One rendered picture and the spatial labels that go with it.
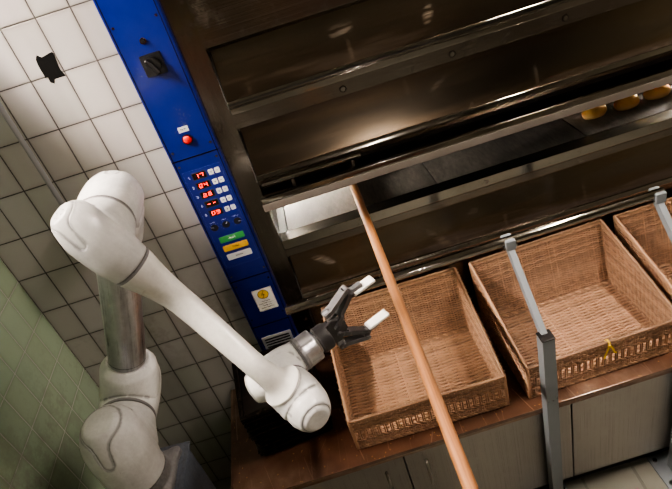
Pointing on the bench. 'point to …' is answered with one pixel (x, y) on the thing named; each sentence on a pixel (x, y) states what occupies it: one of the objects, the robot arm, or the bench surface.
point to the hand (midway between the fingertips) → (376, 297)
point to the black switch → (153, 64)
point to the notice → (265, 298)
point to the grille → (277, 339)
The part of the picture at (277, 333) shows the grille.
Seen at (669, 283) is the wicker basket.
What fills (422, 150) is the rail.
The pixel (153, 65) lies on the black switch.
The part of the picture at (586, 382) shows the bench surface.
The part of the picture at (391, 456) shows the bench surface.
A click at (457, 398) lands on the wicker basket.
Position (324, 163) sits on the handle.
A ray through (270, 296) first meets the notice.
